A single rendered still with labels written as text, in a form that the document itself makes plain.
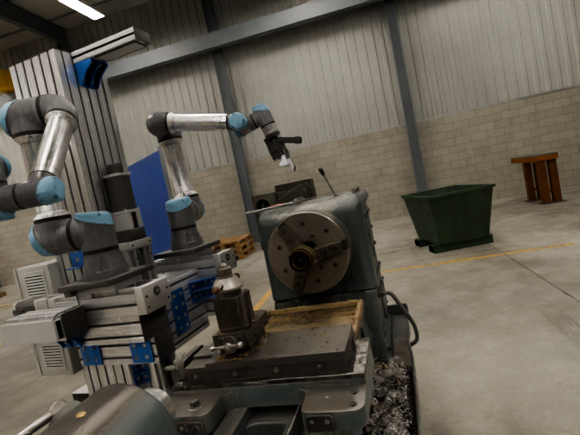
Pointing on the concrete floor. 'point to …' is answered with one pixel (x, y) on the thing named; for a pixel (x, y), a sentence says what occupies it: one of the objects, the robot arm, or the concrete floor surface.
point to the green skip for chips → (451, 217)
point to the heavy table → (541, 177)
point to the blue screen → (153, 198)
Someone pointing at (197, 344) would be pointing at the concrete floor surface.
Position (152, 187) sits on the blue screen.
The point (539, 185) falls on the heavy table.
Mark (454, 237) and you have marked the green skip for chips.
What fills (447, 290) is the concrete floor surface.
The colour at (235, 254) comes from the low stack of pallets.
